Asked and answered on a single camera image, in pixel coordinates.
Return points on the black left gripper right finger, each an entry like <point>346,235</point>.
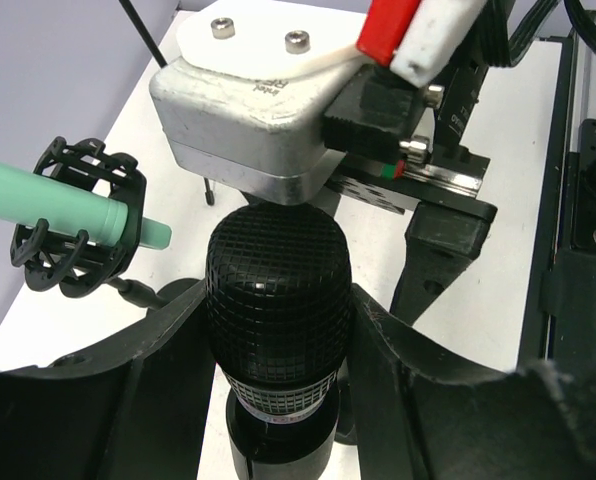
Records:
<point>424,412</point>

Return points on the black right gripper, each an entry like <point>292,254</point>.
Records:
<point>401,146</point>

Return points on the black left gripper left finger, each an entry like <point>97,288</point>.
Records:
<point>132,406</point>

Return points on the black shock mount stand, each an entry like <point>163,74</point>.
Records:
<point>76,262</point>

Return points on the black handheld microphone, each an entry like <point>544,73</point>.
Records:
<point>279,321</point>

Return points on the mint green microphone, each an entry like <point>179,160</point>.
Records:
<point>25,198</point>

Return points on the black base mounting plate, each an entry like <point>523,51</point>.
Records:
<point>560,313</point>

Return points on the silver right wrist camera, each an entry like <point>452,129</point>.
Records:
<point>243,102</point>

